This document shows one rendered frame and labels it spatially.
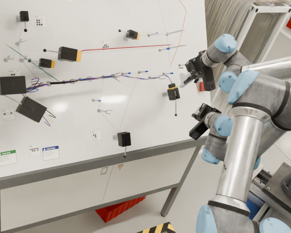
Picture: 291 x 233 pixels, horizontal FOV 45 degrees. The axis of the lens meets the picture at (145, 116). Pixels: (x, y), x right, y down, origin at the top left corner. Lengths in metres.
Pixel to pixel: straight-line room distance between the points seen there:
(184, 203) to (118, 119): 1.26
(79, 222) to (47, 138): 1.03
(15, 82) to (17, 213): 0.74
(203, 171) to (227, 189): 2.10
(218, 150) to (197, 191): 1.54
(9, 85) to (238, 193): 0.90
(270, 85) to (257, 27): 1.66
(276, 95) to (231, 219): 0.37
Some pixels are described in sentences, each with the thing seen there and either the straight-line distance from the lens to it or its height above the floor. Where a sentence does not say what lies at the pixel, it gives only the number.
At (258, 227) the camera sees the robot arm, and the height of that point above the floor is 1.38.
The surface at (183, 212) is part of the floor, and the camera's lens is 2.74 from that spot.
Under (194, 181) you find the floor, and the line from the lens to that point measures 2.97.
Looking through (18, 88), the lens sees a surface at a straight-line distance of 1.41.
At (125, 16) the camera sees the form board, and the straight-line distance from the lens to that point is 1.76.
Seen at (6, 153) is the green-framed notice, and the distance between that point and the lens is 1.57.
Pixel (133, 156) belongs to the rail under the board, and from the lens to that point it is 1.79.
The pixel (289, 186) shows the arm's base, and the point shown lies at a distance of 1.50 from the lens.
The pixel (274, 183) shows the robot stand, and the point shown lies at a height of 1.16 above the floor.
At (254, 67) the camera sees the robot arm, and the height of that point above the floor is 1.57.
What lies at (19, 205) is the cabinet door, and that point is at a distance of 1.83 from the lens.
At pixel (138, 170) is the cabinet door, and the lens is 1.99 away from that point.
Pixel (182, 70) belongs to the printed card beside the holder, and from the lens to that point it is 1.90.
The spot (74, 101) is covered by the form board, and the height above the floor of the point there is 1.09.
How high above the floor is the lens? 2.11
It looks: 39 degrees down
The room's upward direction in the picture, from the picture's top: 18 degrees clockwise
